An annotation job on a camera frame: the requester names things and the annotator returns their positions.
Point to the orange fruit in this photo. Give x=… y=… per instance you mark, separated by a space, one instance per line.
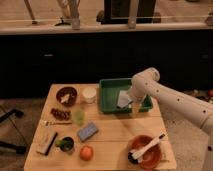
x=86 y=153

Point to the wooden table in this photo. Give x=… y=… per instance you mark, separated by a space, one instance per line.
x=109 y=143

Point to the blue sponge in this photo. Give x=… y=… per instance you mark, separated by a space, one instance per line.
x=88 y=131

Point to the orange bowl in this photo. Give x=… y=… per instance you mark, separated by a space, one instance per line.
x=151 y=158

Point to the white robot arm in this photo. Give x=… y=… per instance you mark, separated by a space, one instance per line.
x=198 y=112

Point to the green plastic tray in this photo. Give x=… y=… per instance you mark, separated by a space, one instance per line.
x=109 y=90

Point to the dark red bowl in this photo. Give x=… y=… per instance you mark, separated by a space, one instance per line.
x=67 y=96

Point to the green translucent cup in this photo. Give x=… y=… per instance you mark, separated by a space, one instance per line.
x=78 y=117

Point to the brown grape bunch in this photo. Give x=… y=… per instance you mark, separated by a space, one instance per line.
x=60 y=114

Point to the white black eraser brush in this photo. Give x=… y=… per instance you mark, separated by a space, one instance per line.
x=46 y=142

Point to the white cup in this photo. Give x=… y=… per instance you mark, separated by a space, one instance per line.
x=89 y=95

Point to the metal fork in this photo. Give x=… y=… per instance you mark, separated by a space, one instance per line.
x=48 y=123

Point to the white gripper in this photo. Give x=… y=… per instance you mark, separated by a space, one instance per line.
x=136 y=106

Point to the grey towel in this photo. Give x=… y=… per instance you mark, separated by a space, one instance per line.
x=123 y=99

